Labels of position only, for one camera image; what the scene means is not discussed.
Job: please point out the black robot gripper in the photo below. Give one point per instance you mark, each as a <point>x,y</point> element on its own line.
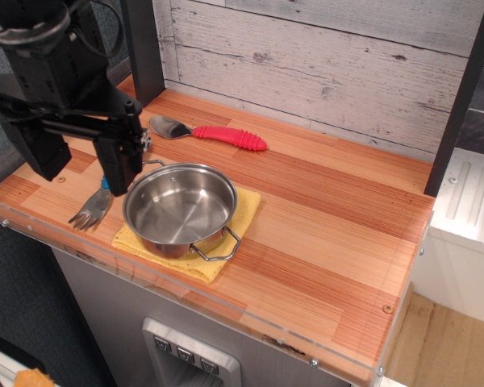
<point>61,87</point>

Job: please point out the red handled metal spoon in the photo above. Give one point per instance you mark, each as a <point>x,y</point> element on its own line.
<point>172,129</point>

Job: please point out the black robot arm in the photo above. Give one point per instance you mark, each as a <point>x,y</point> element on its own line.
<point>51,20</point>

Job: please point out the silver metal pot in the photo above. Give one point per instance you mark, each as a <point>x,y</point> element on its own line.
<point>184,208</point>

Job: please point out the grey cabinet front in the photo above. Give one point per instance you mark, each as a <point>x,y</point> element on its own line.
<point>115,310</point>

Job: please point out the yellow folded cloth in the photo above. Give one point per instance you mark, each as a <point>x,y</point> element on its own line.
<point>192,264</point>

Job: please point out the silver dispenser panel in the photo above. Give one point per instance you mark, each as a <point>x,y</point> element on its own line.
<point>182,360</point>

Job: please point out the orange object at corner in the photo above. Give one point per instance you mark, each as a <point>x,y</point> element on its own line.
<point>33,378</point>

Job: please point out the clear acrylic edge guard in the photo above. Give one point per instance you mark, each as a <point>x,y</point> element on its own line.
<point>325,278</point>

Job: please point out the white toy sink unit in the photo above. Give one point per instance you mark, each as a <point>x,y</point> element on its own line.
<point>449,269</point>

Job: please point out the blue handled metal fork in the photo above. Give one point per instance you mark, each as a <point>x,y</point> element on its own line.
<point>94,209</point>

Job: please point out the dark grey left post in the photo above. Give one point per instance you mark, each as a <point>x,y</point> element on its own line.
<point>144,50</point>

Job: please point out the dark grey post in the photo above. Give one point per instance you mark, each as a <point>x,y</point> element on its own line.
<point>144,50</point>
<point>458,113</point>

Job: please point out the dark grey right post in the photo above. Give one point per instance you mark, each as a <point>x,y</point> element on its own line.
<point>458,113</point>

